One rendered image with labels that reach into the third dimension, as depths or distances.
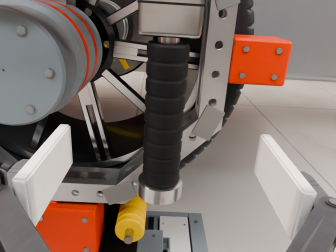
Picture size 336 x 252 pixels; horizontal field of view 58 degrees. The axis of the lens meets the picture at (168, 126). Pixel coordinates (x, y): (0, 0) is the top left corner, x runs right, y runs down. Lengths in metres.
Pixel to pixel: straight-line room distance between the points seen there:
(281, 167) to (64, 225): 0.49
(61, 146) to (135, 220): 0.43
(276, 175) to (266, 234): 1.32
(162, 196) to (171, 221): 1.05
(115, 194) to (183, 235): 0.75
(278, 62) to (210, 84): 0.11
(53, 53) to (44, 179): 0.19
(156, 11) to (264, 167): 0.14
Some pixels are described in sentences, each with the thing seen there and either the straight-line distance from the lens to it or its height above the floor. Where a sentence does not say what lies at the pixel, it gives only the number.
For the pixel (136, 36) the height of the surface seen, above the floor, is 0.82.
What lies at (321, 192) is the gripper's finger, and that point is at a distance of 0.18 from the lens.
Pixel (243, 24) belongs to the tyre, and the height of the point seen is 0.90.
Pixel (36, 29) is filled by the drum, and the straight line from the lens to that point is 0.34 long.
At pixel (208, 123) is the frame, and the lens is 0.50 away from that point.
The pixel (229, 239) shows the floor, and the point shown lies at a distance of 1.42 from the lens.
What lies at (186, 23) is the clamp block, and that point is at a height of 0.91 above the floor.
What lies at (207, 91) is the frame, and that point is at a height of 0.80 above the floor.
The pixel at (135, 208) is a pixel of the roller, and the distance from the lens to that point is 0.64.
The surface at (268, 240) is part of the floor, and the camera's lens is 1.48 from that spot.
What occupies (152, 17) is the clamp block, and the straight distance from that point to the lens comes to 0.24.
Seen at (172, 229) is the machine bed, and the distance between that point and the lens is 1.30.
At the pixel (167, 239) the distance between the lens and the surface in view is 1.13.
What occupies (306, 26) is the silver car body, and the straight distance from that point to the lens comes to 0.98.
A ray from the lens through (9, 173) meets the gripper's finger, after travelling 0.18.
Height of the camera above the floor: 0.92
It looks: 22 degrees down
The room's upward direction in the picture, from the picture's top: 4 degrees clockwise
